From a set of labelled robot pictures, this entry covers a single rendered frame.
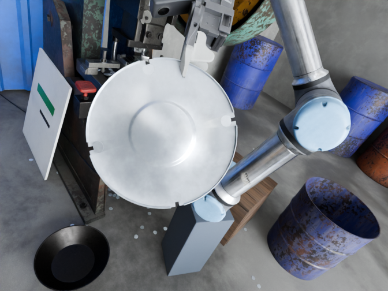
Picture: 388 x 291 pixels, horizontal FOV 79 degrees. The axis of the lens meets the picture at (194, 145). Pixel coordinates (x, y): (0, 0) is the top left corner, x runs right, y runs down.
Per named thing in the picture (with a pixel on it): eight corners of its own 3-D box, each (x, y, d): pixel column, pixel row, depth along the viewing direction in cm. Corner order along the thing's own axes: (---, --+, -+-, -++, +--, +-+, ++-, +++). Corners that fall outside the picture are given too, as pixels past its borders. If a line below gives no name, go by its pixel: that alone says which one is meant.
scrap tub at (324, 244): (332, 260, 159) (386, 217, 133) (309, 299, 131) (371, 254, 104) (282, 214, 180) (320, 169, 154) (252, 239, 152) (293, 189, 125)
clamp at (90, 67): (120, 75, 115) (123, 54, 110) (85, 74, 104) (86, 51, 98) (114, 69, 118) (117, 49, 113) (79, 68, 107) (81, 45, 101)
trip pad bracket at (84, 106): (101, 138, 102) (105, 98, 91) (77, 142, 95) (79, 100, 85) (95, 130, 105) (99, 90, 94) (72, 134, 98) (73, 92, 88)
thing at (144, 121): (249, 190, 46) (250, 191, 46) (105, 220, 46) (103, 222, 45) (220, 45, 45) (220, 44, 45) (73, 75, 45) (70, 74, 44)
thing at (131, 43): (161, 55, 118) (164, 44, 115) (126, 52, 105) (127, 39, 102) (145, 43, 126) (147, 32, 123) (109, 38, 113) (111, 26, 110)
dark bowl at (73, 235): (119, 272, 111) (121, 265, 107) (47, 315, 90) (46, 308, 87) (93, 223, 126) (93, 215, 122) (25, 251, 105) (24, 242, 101)
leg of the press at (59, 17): (105, 216, 131) (133, 59, 82) (84, 225, 123) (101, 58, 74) (52, 125, 177) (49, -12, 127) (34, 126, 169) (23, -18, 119)
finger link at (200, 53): (211, 77, 42) (220, 33, 44) (179, 67, 41) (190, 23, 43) (206, 84, 45) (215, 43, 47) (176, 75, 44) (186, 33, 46)
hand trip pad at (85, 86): (96, 107, 90) (97, 89, 86) (79, 108, 86) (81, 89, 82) (89, 97, 94) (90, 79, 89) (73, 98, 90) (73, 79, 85)
